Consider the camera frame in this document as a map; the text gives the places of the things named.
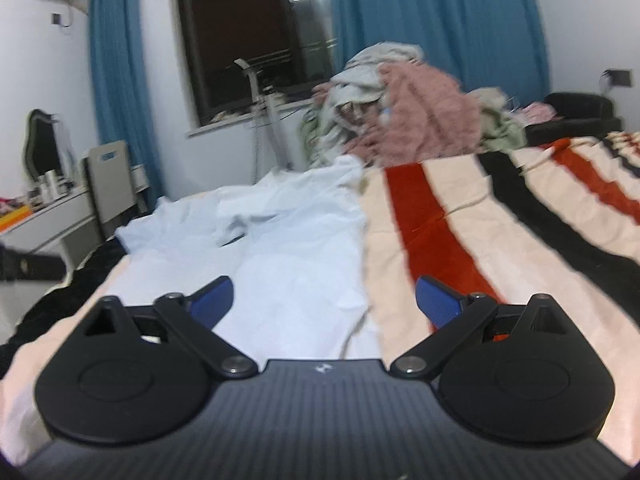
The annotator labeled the black armchair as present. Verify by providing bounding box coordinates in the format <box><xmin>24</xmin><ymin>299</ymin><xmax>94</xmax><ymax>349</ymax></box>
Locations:
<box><xmin>525</xmin><ymin>92</ymin><xmax>623</xmax><ymax>146</ymax></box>

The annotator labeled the white desk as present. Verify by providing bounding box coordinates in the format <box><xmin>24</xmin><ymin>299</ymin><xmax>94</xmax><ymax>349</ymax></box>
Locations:
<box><xmin>1</xmin><ymin>188</ymin><xmax>101</xmax><ymax>342</ymax></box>

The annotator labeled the white shirt garment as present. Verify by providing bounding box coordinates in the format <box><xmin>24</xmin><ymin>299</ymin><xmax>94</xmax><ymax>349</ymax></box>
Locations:
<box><xmin>107</xmin><ymin>156</ymin><xmax>381</xmax><ymax>365</ymax></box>

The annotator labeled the striped fleece bed blanket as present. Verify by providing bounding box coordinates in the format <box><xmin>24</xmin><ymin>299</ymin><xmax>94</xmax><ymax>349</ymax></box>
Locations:
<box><xmin>0</xmin><ymin>130</ymin><xmax>640</xmax><ymax>466</ymax></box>

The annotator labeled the wall socket with plug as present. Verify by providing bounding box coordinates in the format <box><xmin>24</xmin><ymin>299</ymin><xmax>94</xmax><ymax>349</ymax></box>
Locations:
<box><xmin>599</xmin><ymin>68</ymin><xmax>634</xmax><ymax>96</ymax></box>

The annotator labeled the black desk mirror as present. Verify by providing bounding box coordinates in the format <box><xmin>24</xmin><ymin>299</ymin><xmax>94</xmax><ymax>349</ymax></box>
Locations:
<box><xmin>23</xmin><ymin>108</ymin><xmax>75</xmax><ymax>182</ymax></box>

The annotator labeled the dark window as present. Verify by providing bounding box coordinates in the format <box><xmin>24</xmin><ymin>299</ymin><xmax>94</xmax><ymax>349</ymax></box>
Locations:
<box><xmin>177</xmin><ymin>0</ymin><xmax>336</xmax><ymax>125</ymax></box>

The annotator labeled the green blanket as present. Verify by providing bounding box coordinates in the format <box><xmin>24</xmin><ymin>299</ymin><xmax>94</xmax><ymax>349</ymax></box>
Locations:
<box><xmin>469</xmin><ymin>87</ymin><xmax>526</xmax><ymax>153</ymax></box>

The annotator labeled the blue curtain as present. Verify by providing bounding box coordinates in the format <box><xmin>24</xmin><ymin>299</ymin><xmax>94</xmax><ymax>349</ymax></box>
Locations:
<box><xmin>332</xmin><ymin>0</ymin><xmax>550</xmax><ymax>104</ymax></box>
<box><xmin>89</xmin><ymin>0</ymin><xmax>164</xmax><ymax>207</ymax></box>

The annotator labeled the grey white clothes heap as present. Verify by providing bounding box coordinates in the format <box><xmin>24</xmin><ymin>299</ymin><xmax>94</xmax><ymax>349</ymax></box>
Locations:
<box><xmin>298</xmin><ymin>41</ymin><xmax>423</xmax><ymax>168</ymax></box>

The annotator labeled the blue curtain right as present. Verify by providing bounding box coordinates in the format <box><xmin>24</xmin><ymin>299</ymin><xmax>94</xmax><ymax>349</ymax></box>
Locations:
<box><xmin>332</xmin><ymin>0</ymin><xmax>550</xmax><ymax>104</ymax></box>

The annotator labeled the blue curtain left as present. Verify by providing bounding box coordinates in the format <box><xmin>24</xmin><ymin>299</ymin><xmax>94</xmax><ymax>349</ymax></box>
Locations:
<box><xmin>89</xmin><ymin>0</ymin><xmax>164</xmax><ymax>207</ymax></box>

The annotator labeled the pink fluffy blanket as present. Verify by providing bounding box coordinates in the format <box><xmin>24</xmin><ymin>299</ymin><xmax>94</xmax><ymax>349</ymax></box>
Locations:
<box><xmin>342</xmin><ymin>62</ymin><xmax>480</xmax><ymax>167</ymax></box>

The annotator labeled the small pink garment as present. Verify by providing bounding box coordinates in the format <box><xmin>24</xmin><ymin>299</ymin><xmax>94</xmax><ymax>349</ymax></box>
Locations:
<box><xmin>518</xmin><ymin>102</ymin><xmax>556</xmax><ymax>127</ymax></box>

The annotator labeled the garment steamer stand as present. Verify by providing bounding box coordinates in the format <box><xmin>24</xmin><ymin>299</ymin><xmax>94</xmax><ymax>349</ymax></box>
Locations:
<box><xmin>234</xmin><ymin>58</ymin><xmax>293</xmax><ymax>183</ymax></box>

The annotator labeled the grey chair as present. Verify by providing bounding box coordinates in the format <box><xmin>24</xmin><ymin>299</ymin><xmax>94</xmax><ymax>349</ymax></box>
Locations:
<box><xmin>81</xmin><ymin>141</ymin><xmax>149</xmax><ymax>240</ymax></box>

